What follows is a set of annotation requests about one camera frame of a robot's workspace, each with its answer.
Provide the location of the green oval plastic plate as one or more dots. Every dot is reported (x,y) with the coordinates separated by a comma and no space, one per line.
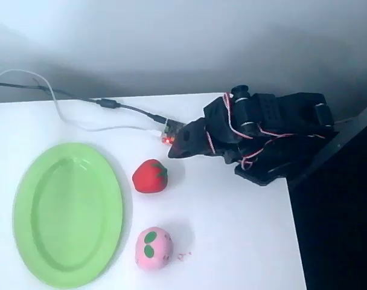
(65,211)

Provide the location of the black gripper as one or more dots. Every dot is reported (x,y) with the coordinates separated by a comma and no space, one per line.
(192,136)

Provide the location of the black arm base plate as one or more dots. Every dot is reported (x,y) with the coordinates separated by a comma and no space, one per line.
(259,176)

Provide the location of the red strawberry toy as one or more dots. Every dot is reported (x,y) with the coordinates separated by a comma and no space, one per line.
(148,176)

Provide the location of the black diagonal metal bar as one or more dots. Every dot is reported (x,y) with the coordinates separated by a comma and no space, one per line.
(337,142)

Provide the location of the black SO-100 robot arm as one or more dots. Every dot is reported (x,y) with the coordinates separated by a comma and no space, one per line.
(271,121)

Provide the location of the small pink crumbs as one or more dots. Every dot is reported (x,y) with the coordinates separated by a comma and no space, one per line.
(183,256)

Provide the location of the pink peach toy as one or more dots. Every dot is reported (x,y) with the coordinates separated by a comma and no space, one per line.
(154,250)

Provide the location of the controller board with red LED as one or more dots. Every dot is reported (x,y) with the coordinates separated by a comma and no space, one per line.
(169,133)

